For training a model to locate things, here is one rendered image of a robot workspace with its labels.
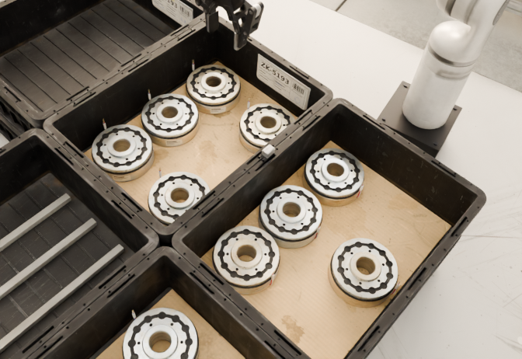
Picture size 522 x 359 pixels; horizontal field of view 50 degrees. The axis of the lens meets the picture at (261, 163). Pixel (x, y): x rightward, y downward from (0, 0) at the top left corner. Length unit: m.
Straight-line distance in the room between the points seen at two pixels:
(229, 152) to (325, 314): 0.33
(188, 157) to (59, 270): 0.29
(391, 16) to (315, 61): 1.38
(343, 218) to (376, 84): 0.49
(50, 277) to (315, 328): 0.40
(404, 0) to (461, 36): 1.83
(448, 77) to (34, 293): 0.77
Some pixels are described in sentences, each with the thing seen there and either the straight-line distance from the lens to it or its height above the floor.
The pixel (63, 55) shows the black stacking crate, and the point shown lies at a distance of 1.21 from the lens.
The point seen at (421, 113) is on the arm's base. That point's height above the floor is 0.84.
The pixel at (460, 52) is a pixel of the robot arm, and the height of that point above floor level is 1.01.
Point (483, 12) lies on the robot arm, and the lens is 0.96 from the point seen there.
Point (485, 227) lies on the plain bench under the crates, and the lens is 1.19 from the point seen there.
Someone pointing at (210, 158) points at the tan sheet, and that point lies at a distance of 1.00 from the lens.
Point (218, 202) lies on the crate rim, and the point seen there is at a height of 0.93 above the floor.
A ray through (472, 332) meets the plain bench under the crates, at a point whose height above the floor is 0.70.
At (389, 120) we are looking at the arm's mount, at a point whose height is 0.80.
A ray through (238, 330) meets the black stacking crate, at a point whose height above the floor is 0.90.
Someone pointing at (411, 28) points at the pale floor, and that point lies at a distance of 2.69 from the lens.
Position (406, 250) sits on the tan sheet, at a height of 0.83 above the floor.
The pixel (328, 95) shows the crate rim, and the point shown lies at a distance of 0.98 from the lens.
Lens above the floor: 1.63
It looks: 53 degrees down
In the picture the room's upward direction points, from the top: 6 degrees clockwise
